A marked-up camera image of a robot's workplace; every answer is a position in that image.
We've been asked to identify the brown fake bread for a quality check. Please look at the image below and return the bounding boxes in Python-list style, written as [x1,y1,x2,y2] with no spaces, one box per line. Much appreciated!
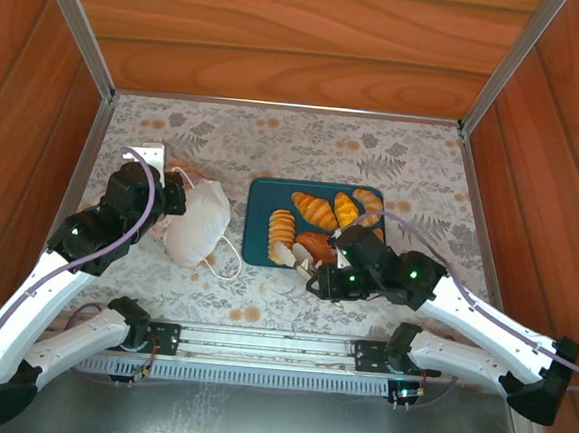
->
[293,229,340,267]

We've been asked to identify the animal print paper bag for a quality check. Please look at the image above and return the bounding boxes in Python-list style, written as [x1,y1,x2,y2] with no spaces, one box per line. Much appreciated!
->
[147,158,250,282]

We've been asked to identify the sliced fake bread loaf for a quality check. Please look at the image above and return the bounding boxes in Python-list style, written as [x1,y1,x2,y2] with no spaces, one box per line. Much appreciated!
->
[265,207,300,251]

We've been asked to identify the large fake croissant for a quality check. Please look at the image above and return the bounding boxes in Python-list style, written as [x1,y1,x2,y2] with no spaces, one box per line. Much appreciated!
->
[288,190,341,232]

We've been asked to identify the teal plastic tray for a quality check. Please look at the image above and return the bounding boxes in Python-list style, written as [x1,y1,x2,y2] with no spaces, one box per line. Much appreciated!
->
[239,174,391,278]

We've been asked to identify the small fake croissant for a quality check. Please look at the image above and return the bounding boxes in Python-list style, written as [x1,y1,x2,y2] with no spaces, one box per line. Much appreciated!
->
[349,186,387,230]

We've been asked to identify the floral table mat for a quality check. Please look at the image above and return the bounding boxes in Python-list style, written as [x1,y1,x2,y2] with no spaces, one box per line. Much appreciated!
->
[60,90,521,348]

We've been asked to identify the grey metal panel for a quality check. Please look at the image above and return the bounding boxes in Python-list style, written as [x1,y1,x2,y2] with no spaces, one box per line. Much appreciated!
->
[0,353,527,433]

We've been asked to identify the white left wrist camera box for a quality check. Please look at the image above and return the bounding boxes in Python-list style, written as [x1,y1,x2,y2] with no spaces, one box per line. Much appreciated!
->
[139,142,170,186]

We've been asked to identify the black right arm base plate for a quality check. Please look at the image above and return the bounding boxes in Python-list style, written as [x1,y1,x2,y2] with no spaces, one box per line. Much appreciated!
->
[352,335,411,376]

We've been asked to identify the aluminium mounting rail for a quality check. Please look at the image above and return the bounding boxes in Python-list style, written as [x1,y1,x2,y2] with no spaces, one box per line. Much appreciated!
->
[45,309,531,392]

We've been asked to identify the white slotted cable duct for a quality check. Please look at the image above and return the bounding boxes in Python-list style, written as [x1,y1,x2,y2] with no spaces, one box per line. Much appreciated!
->
[73,352,401,401]

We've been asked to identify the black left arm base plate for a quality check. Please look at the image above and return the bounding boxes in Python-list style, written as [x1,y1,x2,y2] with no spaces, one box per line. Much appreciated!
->
[143,319,182,357]

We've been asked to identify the aluminium frame post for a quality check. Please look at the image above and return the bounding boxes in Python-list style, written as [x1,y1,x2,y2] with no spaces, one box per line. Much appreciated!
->
[26,0,126,105]
[456,0,569,143]

